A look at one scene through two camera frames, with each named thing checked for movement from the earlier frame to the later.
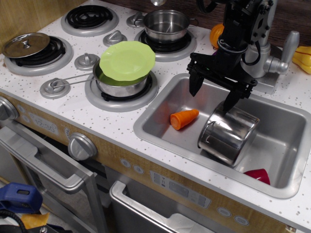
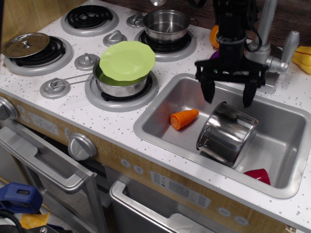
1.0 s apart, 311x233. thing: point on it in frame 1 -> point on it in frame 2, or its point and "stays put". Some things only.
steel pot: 230,136 stays put
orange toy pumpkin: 215,32 stays put
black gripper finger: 233,96 -> 249,92
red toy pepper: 260,174 stays put
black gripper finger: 196,81 -> 208,87
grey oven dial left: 8,111 stays put
